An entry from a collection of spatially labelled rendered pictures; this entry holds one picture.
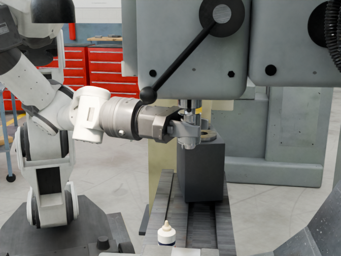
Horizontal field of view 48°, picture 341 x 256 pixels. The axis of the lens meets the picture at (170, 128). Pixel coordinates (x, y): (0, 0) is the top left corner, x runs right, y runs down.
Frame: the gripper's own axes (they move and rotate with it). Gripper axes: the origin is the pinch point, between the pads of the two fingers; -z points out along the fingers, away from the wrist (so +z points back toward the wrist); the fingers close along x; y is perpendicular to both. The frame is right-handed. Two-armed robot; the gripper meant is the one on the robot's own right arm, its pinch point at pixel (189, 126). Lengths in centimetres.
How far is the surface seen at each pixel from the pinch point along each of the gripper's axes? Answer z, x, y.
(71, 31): 581, 739, 28
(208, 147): 5.8, 32.5, 15.9
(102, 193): 142, 180, 125
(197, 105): -2.0, -1.2, -4.7
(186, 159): 11.3, 29.6, 19.5
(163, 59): 1.0, -10.8, -14.3
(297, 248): -22.3, 18.4, 33.6
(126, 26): 10.8, -5.6, -19.3
